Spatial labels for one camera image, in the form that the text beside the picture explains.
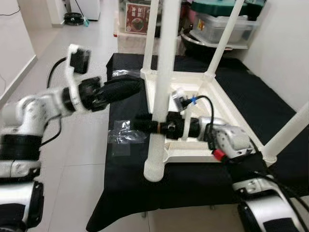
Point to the clear plastic storage box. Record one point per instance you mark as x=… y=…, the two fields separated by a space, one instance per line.
x=241 y=31

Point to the black round floor device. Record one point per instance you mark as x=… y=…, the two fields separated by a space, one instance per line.
x=73 y=19

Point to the white plastic children table top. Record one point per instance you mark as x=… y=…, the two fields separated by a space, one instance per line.
x=217 y=92

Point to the red printed box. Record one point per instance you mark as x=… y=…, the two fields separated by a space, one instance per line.
x=135 y=21

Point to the white appliance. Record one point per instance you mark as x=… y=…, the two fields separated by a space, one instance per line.
x=91 y=8

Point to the white plastic table leg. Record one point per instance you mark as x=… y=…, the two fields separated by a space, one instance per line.
x=150 y=38
x=289 y=133
x=224 y=38
x=166 y=58

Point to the cross-shaped clear tape patch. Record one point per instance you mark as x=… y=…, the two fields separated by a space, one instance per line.
x=120 y=137

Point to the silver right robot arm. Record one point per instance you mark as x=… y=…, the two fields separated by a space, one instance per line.
x=231 y=140

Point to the black tablecloth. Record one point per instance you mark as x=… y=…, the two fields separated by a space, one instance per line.
x=193 y=188

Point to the beige cloth covered bench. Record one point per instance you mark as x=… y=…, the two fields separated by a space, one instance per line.
x=130 y=44

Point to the green round lid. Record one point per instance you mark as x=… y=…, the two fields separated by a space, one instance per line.
x=207 y=7

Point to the mop with teal head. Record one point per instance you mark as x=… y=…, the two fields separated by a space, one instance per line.
x=86 y=21

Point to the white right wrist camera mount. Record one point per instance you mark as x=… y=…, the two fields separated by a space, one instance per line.
x=185 y=128

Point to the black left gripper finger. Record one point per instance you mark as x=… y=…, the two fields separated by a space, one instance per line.
x=123 y=84
x=116 y=96

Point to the black bag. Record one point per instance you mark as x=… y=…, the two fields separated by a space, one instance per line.
x=186 y=14

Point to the metal folding table leg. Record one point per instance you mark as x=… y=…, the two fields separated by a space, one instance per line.
x=145 y=213

